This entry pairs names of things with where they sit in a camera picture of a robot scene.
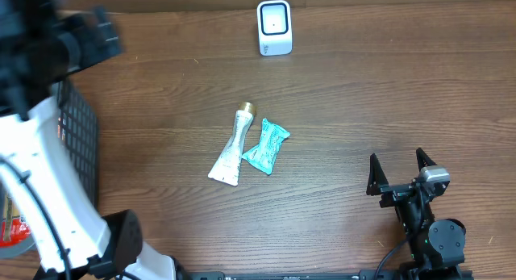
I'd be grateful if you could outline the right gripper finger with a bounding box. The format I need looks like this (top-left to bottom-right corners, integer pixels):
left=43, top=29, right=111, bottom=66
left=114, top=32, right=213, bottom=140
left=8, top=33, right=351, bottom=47
left=366, top=153, right=389, bottom=194
left=416, top=148, right=436, bottom=171

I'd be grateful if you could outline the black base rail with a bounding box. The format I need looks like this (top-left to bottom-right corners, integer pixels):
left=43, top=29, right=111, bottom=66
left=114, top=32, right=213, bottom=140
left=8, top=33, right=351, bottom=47
left=177, top=270, right=475, bottom=280

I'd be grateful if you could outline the teal snack packet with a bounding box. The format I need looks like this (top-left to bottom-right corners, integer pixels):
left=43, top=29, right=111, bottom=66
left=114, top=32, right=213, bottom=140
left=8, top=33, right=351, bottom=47
left=243, top=118, right=290, bottom=175

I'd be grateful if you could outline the grey plastic basket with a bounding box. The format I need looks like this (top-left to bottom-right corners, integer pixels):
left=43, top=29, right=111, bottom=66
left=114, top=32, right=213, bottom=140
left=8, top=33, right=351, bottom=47
left=0, top=77, right=100, bottom=260

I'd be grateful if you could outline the white tube gold cap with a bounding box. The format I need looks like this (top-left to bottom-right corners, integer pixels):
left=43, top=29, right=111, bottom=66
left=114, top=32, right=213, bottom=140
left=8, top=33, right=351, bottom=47
left=208, top=102, right=256, bottom=186

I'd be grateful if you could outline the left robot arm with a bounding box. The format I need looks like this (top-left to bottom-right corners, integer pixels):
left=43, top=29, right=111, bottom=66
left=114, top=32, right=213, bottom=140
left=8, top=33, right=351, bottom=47
left=1, top=0, right=178, bottom=279

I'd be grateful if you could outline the white barcode scanner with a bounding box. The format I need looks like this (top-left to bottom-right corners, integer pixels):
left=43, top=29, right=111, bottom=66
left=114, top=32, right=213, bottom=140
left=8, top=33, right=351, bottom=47
left=256, top=0, right=293, bottom=56

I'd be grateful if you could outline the spaghetti packet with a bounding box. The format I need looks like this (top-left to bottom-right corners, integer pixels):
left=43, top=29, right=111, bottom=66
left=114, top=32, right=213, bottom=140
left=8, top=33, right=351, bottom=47
left=1, top=194, right=31, bottom=248

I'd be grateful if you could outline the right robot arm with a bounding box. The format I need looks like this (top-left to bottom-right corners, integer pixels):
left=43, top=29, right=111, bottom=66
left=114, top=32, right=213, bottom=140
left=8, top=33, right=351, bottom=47
left=366, top=148, right=473, bottom=280

